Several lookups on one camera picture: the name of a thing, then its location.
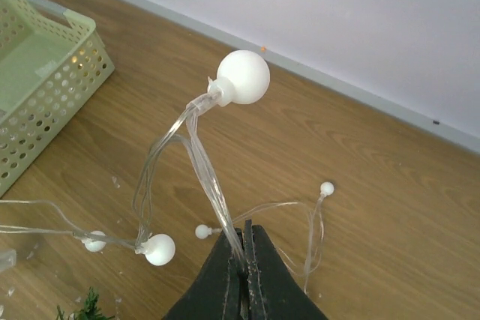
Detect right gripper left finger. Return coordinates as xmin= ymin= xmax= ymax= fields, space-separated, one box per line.
xmin=164 ymin=235 xmax=241 ymax=320

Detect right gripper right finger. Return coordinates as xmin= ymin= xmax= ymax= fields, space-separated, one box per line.
xmin=243 ymin=220 xmax=327 ymax=320

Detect small green christmas tree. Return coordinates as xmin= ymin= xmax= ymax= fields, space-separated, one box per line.
xmin=55 ymin=287 xmax=115 ymax=320

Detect white ball string lights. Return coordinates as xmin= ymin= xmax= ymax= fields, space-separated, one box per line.
xmin=0 ymin=49 xmax=335 ymax=297

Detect pale green perforated basket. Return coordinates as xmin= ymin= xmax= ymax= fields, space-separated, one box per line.
xmin=1 ymin=0 xmax=115 ymax=193

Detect clear plastic battery box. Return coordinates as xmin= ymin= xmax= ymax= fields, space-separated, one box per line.
xmin=0 ymin=249 xmax=17 ymax=272

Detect gold bauble ornament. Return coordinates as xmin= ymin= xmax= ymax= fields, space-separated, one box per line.
xmin=71 ymin=55 xmax=91 ymax=71

